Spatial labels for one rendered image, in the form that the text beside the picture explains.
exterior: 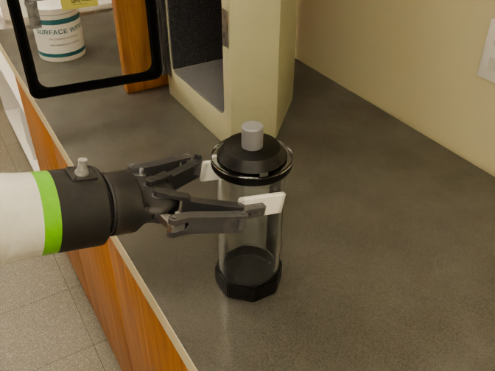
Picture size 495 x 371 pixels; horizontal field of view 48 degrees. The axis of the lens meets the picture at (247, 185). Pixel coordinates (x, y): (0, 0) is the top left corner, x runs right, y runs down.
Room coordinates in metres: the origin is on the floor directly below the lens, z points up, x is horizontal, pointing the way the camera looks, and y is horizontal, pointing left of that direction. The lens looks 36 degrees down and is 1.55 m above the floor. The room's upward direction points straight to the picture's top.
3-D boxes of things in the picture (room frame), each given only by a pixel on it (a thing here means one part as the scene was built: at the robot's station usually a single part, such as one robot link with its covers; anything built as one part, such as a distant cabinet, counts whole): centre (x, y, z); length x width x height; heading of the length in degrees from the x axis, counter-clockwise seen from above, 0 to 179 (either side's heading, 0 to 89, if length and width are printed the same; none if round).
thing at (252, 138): (0.61, -0.01, 1.18); 0.09 x 0.09 x 0.07
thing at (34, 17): (1.12, 0.44, 1.18); 0.02 x 0.02 x 0.06; 23
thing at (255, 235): (0.61, 0.00, 1.06); 0.11 x 0.11 x 0.21
